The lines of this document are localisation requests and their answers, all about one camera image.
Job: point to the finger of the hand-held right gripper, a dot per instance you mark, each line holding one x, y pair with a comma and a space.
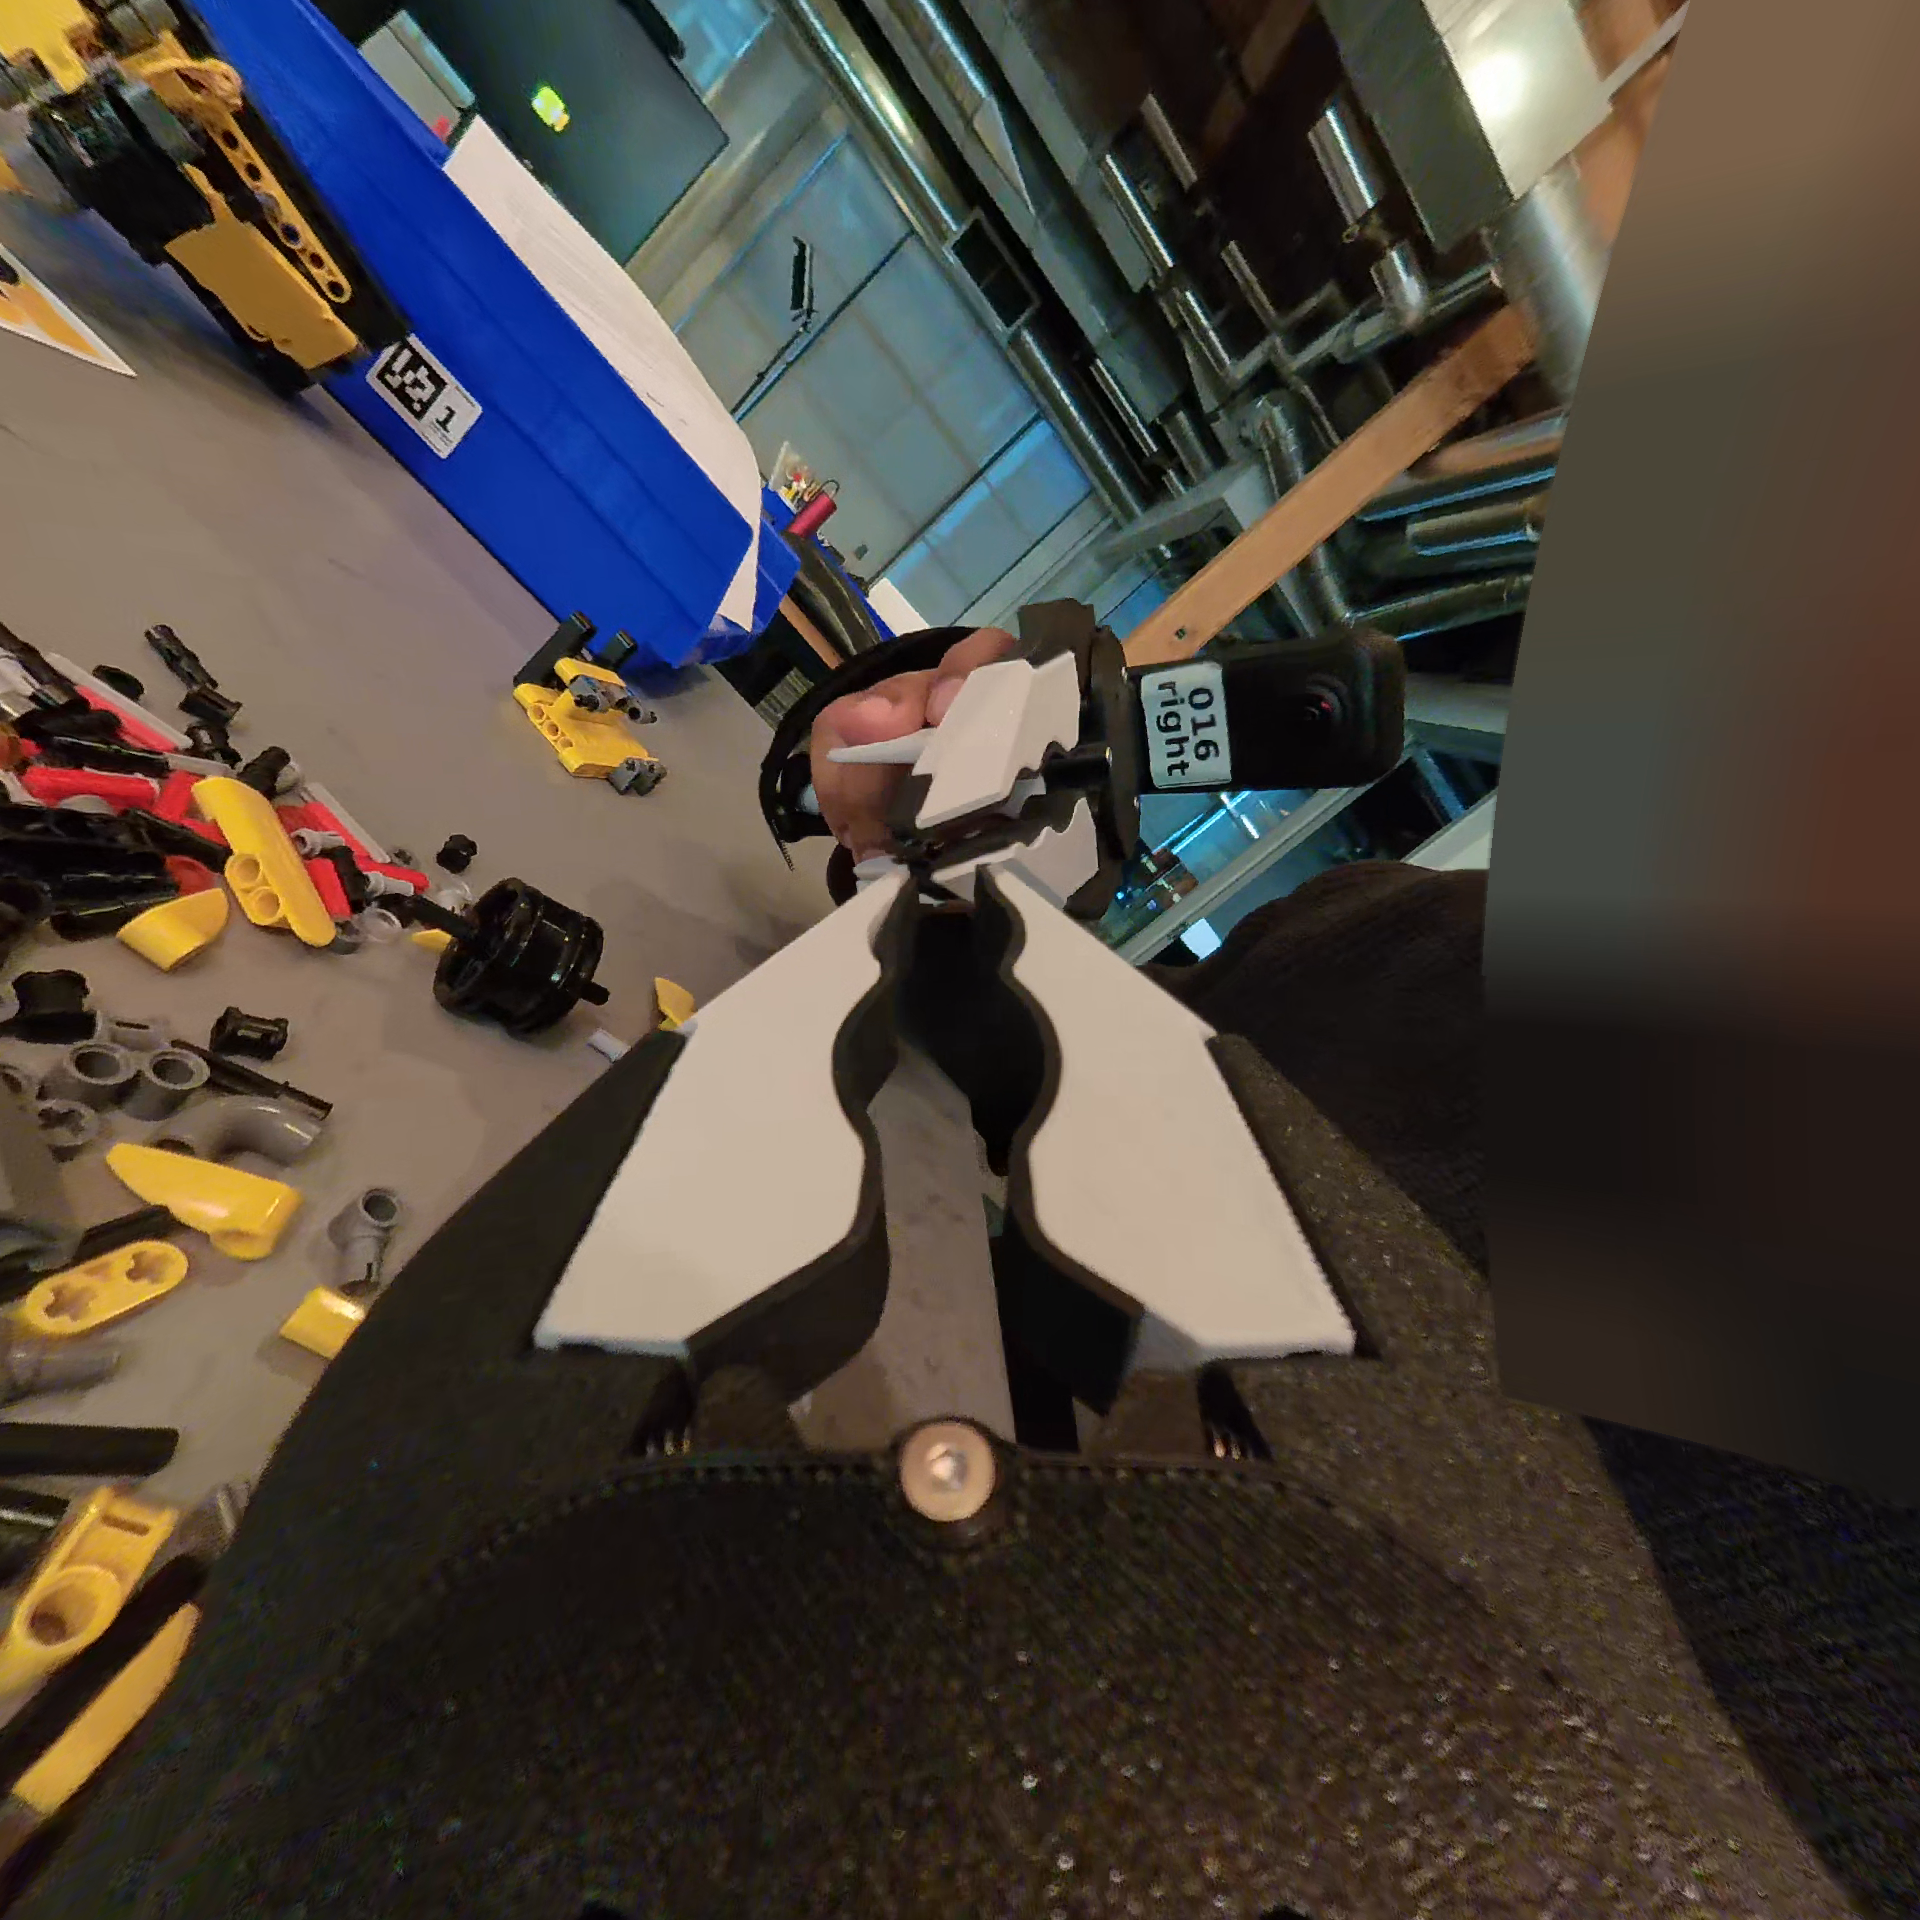
1000, 728
984, 861

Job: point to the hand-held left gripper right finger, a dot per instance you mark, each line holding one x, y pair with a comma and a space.
1185, 1198

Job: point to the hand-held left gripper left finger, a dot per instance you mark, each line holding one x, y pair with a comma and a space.
705, 1198

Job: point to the yellow elbow toy connector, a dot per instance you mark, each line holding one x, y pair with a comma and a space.
317, 1323

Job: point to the person's right hand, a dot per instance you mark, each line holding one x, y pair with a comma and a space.
878, 719

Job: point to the black chair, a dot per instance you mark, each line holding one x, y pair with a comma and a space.
835, 593

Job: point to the wooden ceiling beam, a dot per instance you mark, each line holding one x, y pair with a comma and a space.
1350, 464

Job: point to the person's black knit sweater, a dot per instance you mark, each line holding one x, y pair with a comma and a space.
1350, 973

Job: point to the small red object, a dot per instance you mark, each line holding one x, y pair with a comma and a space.
815, 513

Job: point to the black toy wheel hub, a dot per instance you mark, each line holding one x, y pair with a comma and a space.
517, 953

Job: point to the cluster of silver pipes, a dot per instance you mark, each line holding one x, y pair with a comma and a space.
1071, 407

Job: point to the grey toy connector with hole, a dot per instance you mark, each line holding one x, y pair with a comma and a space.
369, 1223

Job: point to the yellow toy block assembly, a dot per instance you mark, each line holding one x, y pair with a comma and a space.
573, 728

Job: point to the grey curved toy pipe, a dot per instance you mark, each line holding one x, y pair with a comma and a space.
254, 1126

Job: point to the blue plastic bin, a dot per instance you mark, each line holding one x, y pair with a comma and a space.
573, 496

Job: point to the small yellow toy panel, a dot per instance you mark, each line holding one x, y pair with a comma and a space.
212, 1198

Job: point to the large yellow toy panel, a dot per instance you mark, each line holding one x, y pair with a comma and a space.
264, 825

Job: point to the pile of toy building parts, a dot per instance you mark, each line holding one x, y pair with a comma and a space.
89, 788

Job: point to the dark monitor screen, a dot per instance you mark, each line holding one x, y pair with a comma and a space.
599, 89

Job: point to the yellow black toy vehicle model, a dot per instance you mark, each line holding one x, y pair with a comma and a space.
270, 285

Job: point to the printed paper sheet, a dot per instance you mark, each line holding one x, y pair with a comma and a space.
46, 323

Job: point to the black wall mounted device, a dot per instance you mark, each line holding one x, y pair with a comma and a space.
803, 277

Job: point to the rectangular metal air duct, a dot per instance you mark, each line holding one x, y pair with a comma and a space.
1440, 121

